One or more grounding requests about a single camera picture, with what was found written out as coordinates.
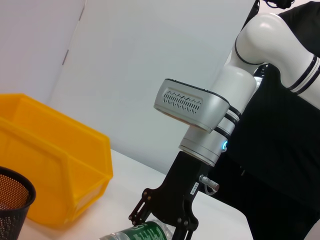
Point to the clear water bottle green label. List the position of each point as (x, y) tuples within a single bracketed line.
[(142, 231)]

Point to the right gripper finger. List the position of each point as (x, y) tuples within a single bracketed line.
[(141, 210), (183, 232)]

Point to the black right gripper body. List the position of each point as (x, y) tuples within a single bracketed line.
[(175, 192)]

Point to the silver black wrist camera box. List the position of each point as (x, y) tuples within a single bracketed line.
[(190, 107)]

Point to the yellow plastic bin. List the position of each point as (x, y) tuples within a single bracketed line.
[(57, 170)]

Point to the black mesh pen cup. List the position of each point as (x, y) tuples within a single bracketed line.
[(12, 212)]

